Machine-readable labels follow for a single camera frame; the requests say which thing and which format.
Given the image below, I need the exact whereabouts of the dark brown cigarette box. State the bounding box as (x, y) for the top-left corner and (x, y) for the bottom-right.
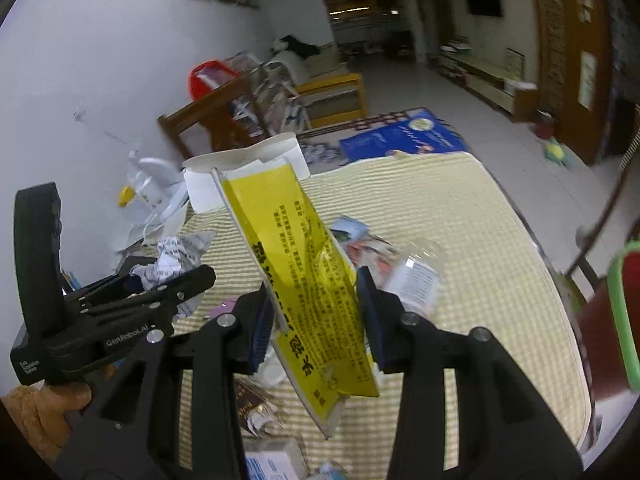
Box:
(234, 378), (288, 438)

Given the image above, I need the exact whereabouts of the white blue medicine box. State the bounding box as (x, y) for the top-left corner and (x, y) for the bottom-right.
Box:
(243, 438), (308, 480)

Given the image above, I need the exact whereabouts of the newspaper ball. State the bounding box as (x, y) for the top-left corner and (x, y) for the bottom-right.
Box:
(129, 231), (216, 322)

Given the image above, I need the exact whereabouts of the clear plastic bottle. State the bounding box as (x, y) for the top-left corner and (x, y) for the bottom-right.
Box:
(383, 238), (446, 321)

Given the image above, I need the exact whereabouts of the yellow iced tea carton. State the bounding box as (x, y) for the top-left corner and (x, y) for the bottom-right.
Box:
(215, 164), (378, 438)

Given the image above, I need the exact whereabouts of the red green trash bin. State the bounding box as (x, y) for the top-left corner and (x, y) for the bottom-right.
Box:
(577, 242), (639, 400)

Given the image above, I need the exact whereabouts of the left hand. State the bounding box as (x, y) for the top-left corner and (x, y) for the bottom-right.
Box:
(1, 384), (92, 465)

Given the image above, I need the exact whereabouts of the pink plastic bag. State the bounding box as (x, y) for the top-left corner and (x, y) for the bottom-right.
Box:
(205, 297), (238, 320)

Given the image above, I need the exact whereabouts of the dark wooden chair right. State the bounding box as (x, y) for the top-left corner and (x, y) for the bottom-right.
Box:
(560, 152), (639, 295)

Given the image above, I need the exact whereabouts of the dark wooden chair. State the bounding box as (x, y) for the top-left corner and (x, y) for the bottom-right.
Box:
(157, 75), (270, 160)
(560, 152), (639, 295)

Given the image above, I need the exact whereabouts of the white open box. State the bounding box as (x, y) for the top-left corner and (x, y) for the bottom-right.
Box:
(183, 132), (310, 214)

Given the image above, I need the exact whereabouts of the yellow checkered table cloth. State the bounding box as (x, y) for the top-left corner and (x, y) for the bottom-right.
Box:
(175, 152), (592, 479)

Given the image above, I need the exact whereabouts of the silver blue snack bag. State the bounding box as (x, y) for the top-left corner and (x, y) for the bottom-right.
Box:
(330, 216), (399, 269)

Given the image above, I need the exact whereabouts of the dark wooden chair left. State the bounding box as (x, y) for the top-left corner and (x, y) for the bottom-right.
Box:
(157, 75), (270, 160)

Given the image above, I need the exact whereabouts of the green plush toy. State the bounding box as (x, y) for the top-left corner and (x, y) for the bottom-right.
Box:
(542, 139), (575, 168)

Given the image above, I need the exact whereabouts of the red bag on chair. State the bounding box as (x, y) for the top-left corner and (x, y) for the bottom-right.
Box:
(189, 60), (239, 101)

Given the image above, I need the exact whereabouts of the blue booklet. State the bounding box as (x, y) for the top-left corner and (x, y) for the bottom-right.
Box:
(340, 110), (469, 162)

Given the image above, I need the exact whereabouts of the red floor bin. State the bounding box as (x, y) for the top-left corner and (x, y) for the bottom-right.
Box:
(533, 110), (558, 141)

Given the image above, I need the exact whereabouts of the white tv cabinet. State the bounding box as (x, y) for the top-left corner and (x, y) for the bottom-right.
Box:
(438, 46), (538, 122)

